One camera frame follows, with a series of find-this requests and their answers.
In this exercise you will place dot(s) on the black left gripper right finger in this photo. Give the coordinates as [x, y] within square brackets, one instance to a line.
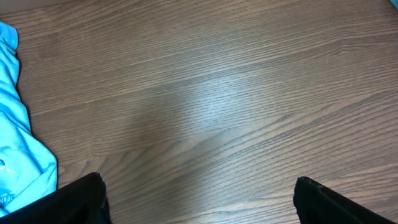
[317, 204]

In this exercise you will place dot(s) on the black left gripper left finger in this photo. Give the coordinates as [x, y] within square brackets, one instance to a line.
[83, 201]

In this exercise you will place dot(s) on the light blue shirt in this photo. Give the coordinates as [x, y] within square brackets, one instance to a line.
[28, 168]

